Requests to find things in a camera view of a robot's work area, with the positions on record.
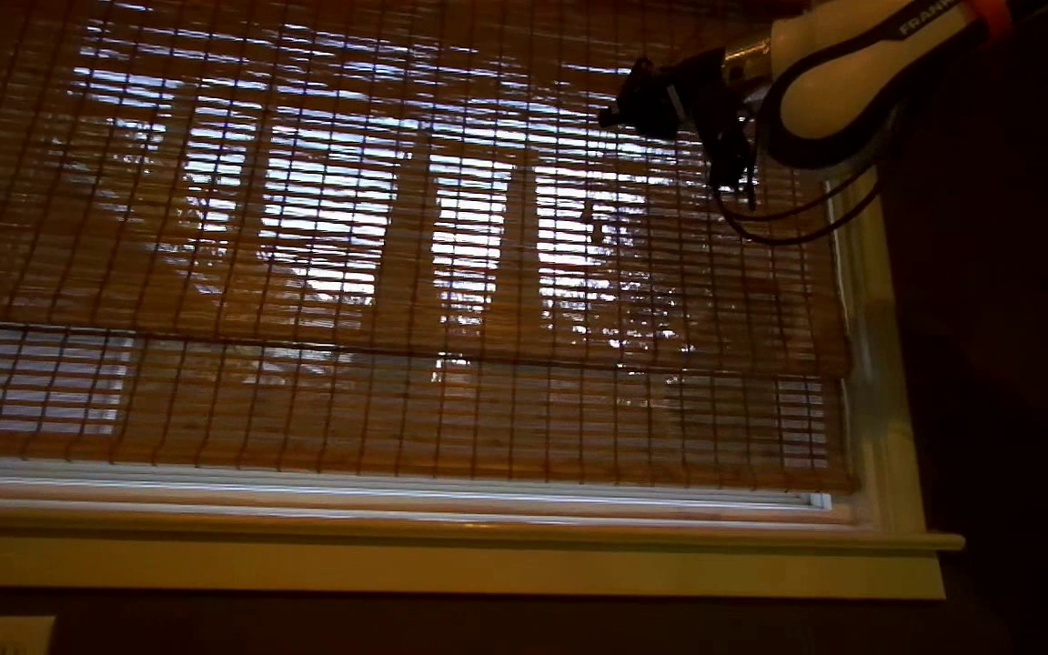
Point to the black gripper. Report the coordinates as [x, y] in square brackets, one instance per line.
[694, 91]

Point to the brown woven bamboo blind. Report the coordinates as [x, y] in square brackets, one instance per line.
[390, 236]

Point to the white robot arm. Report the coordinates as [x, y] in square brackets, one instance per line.
[814, 87]

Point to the white window frame and sill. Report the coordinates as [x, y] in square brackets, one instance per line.
[306, 527]

